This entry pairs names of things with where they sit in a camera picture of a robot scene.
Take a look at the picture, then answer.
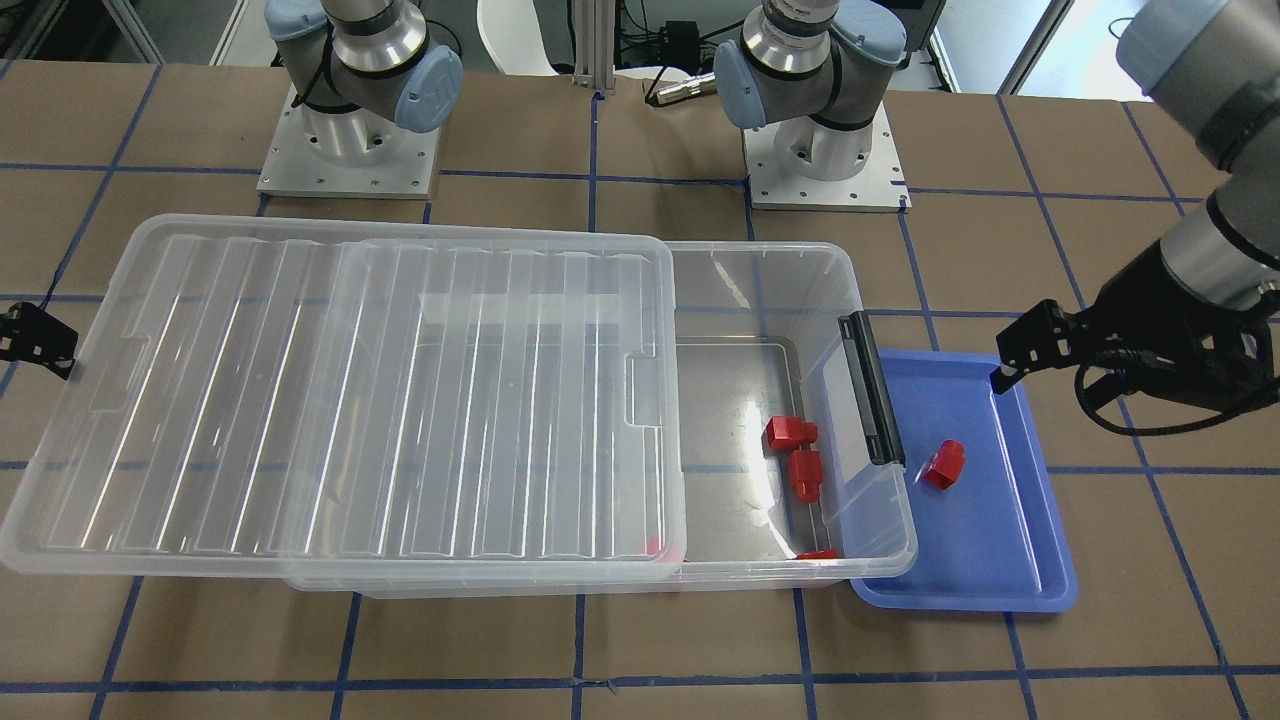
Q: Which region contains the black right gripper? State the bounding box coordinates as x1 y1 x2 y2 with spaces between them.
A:
1 302 79 380

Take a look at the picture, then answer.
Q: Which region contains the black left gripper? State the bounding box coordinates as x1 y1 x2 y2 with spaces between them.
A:
989 243 1277 411

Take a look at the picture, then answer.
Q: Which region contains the clear plastic box lid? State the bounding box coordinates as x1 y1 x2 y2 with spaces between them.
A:
3 214 687 583

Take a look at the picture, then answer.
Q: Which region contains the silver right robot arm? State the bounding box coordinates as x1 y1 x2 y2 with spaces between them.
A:
3 1 463 377

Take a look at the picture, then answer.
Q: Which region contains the blue plastic tray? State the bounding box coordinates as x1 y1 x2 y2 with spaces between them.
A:
851 348 1078 612

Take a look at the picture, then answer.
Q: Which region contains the clear plastic storage box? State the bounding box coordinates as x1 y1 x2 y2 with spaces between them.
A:
289 242 918 600

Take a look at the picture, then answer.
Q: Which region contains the black box latch handle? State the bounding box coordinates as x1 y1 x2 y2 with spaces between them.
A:
838 310 906 466

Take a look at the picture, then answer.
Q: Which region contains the aluminium frame post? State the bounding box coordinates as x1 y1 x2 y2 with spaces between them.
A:
570 0 617 96

